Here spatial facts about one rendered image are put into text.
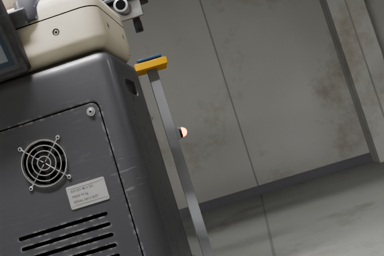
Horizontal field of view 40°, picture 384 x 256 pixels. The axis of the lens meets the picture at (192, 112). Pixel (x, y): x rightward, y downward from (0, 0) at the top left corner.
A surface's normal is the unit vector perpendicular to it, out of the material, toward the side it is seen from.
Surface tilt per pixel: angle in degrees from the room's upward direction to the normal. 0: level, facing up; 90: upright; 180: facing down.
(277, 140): 90
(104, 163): 90
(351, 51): 90
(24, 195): 90
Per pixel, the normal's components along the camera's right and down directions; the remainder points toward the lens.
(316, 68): -0.11, -0.04
